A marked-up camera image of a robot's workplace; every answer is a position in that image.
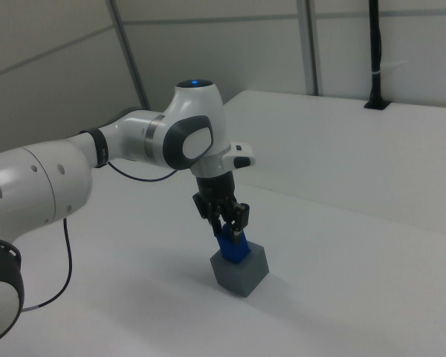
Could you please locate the white cable tie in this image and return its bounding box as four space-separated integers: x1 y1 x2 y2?
370 60 408 76

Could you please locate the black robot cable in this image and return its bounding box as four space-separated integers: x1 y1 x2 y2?
21 160 180 312

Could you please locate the blue block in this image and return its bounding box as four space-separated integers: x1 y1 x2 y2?
213 222 251 265

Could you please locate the black pole with base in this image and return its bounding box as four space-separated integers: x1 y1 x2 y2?
363 0 392 111

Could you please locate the grey metal partition post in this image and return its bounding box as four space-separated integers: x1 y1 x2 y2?
296 0 325 96
106 0 152 112

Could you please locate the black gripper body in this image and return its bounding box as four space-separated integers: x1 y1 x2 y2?
192 171 243 225

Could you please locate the grey hollow cuboid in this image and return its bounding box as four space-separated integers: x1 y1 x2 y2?
209 243 271 298

